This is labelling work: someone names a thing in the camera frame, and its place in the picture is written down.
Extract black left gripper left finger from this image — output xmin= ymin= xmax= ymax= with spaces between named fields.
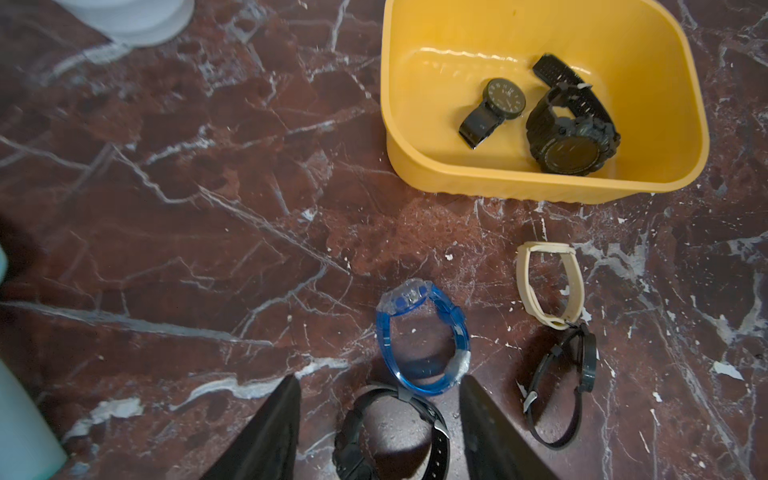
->
xmin=202 ymin=375 xmax=301 ymax=480

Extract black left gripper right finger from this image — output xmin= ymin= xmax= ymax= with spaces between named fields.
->
xmin=459 ymin=375 xmax=557 ymax=480

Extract translucent blue watch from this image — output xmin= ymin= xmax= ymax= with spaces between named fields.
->
xmin=375 ymin=278 xmax=471 ymax=397

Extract cream strap watch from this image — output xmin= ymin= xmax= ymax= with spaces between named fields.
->
xmin=516 ymin=241 xmax=586 ymax=331

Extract chunky black sport watch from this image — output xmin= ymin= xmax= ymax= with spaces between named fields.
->
xmin=526 ymin=54 xmax=621 ymax=176

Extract black round dial watch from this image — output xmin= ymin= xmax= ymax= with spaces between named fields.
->
xmin=458 ymin=77 xmax=526 ymax=149

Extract rugged black digital watch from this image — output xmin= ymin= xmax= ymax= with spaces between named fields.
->
xmin=332 ymin=383 xmax=451 ymax=479

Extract yellow plastic storage box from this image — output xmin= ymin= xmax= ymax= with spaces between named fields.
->
xmin=381 ymin=1 xmax=710 ymax=204

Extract light blue garden trowel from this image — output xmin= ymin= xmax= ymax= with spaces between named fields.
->
xmin=0 ymin=245 xmax=68 ymax=480

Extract white ribbed flower pot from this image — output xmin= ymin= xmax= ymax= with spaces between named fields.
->
xmin=56 ymin=0 xmax=195 ymax=47

